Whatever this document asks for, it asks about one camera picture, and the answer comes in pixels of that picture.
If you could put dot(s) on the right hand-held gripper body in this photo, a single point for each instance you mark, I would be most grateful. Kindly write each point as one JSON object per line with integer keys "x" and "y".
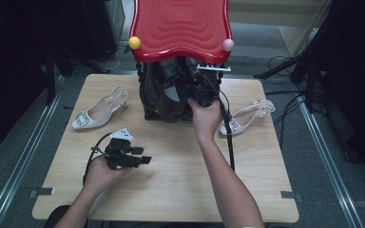
{"x": 204, "y": 93}

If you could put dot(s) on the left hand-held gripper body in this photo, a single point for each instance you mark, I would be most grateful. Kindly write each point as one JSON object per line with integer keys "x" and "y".
{"x": 120, "y": 153}

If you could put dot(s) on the black leather shoe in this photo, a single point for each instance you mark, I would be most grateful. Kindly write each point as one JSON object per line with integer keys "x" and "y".
{"x": 171, "y": 109}
{"x": 150, "y": 91}

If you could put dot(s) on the white slingback heel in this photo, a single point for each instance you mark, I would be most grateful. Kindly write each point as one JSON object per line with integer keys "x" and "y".
{"x": 244, "y": 125}
{"x": 107, "y": 109}

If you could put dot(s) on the red and black shoe rack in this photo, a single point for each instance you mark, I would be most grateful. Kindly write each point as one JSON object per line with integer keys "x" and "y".
{"x": 180, "y": 28}

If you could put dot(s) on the person's right hand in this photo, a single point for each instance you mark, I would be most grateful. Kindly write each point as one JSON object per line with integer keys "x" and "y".
{"x": 206, "y": 122}

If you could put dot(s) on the person's left hand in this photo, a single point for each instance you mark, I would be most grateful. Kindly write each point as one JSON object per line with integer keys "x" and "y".
{"x": 99, "y": 175}

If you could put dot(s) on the pink ball knob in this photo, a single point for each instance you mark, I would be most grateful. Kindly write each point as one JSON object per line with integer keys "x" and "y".
{"x": 228, "y": 45}

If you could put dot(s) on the yellow ball knob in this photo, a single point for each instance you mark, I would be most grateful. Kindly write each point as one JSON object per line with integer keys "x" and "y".
{"x": 134, "y": 43}

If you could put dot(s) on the black tripod stand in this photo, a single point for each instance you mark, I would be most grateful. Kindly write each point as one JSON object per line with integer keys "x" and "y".
{"x": 285, "y": 63}

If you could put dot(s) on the grey tape strip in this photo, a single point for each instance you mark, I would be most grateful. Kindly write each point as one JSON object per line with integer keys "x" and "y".
{"x": 41, "y": 192}
{"x": 291, "y": 195}

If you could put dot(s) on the metal floor rail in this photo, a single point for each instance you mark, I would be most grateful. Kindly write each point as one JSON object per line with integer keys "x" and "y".
{"x": 326, "y": 158}
{"x": 25, "y": 152}

